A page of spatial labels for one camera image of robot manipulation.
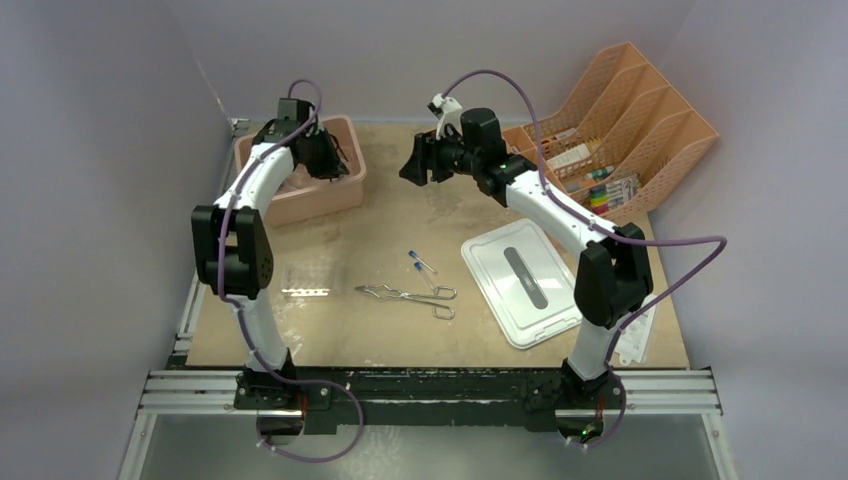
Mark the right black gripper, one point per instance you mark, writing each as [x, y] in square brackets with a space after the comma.
[427, 157]

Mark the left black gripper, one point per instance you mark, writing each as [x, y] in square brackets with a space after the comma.
[332, 167]

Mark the pink plastic bin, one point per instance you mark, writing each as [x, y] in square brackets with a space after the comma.
[302, 197]

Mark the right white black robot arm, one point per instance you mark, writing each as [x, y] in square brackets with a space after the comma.
[613, 277]

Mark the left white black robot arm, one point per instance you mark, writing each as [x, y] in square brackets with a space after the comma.
[232, 251]

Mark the blue capped test tube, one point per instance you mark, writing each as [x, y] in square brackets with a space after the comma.
[423, 272]
[420, 262]

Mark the clear well plate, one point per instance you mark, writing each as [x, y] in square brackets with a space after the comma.
[312, 279]

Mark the metal crucible tongs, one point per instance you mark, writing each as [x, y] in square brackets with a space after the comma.
[437, 300]

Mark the white plastic bin lid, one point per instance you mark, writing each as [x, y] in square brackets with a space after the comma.
[525, 282]

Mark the set of coloured markers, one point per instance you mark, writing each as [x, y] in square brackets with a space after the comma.
[614, 194]

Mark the orange mesh file organizer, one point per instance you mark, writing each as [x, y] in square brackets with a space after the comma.
[622, 117]

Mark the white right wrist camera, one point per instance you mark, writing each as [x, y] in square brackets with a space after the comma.
[447, 110]

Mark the aluminium rail frame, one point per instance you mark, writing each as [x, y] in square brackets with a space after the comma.
[391, 363]

